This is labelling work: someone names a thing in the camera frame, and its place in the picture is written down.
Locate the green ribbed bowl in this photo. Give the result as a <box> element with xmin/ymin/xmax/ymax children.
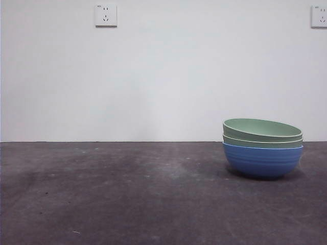
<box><xmin>222</xmin><ymin>118</ymin><xmax>303</xmax><ymax>141</ymax></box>
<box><xmin>222</xmin><ymin>133</ymin><xmax>304</xmax><ymax>150</ymax></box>

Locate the blue ribbed bowl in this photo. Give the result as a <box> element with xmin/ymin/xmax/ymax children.
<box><xmin>221</xmin><ymin>141</ymin><xmax>305</xmax><ymax>180</ymax></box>

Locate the white wall socket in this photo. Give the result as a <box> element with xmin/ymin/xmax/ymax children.
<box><xmin>95</xmin><ymin>3</ymin><xmax>118</xmax><ymax>28</ymax></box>
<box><xmin>311</xmin><ymin>5</ymin><xmax>327</xmax><ymax>29</ymax></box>

